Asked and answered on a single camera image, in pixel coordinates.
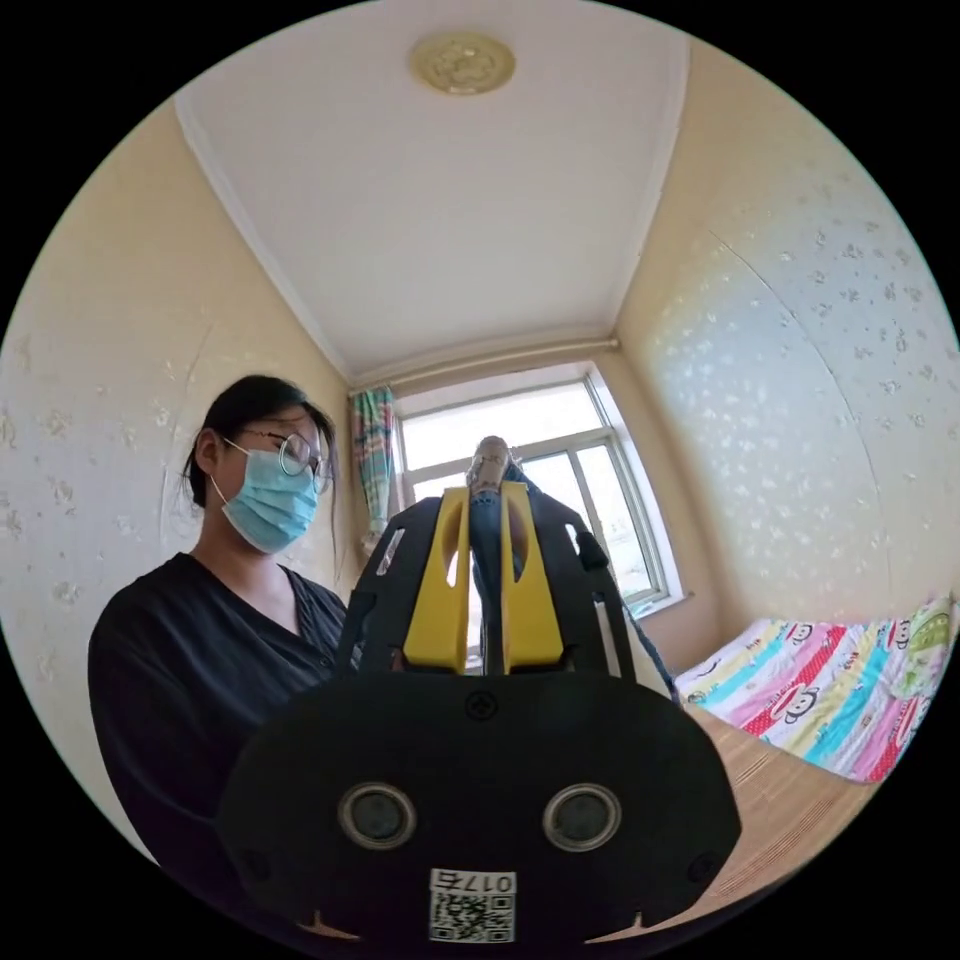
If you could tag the colourful striped cartoon quilt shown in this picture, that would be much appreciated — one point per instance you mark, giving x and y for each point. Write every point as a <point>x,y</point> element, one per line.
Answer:
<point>825,690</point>

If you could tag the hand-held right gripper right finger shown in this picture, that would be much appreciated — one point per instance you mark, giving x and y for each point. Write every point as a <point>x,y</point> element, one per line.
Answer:
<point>529,600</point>

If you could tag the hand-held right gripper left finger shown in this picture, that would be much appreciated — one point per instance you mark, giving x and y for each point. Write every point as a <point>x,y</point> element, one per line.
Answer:
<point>431,600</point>

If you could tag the bed with woven mat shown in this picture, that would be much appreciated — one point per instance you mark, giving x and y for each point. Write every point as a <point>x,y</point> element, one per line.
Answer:
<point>787,810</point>

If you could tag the window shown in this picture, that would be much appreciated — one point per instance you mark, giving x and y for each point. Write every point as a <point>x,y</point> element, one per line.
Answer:
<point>540,450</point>

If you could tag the colourful checked curtain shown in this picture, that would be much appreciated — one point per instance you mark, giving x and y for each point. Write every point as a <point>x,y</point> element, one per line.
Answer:
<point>373,457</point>

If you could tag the person's body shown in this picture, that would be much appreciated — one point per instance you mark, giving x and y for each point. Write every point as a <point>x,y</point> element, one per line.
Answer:
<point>202,645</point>

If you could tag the light blue jeans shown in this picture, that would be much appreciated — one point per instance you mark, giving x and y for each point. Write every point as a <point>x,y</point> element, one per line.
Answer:
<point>486,540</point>

